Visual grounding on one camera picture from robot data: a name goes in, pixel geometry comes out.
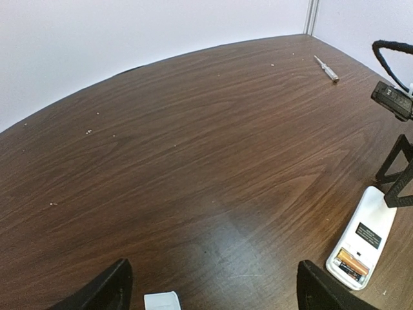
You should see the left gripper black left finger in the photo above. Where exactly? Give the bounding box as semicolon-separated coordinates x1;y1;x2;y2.
49;258;133;310

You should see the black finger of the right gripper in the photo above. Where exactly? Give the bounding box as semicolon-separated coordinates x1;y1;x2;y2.
384;161;412;208
374;133;413;185

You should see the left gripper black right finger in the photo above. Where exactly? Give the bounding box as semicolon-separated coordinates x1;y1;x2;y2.
296;260;376;310

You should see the white remote control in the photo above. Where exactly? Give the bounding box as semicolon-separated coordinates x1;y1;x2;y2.
325;186;396;291

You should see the white battery cover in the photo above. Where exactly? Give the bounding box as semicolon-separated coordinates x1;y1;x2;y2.
144;291;181;310

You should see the small silver screwdriver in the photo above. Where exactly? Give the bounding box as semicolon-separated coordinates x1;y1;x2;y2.
314;55;339;83

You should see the orange black battery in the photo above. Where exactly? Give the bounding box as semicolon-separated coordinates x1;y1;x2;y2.
333;258;365;284
336;248;369;276

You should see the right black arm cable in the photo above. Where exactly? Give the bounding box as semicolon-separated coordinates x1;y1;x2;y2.
372;39;413;94

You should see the right aluminium frame post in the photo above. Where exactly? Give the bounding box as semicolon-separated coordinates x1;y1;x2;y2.
303;0;320;36

